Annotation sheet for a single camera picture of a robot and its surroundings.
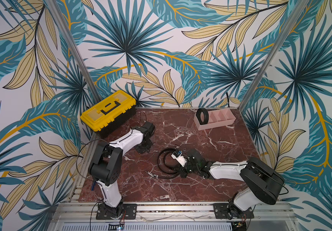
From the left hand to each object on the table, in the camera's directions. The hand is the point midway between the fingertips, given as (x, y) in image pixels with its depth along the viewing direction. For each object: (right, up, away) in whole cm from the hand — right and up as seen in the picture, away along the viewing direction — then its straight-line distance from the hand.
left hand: (146, 149), depth 91 cm
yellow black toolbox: (-22, +24, +2) cm, 33 cm away
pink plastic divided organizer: (+53, +21, +23) cm, 61 cm away
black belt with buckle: (+36, +24, +15) cm, 46 cm away
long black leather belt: (+13, -12, -8) cm, 19 cm away
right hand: (+17, -10, -5) cm, 20 cm away
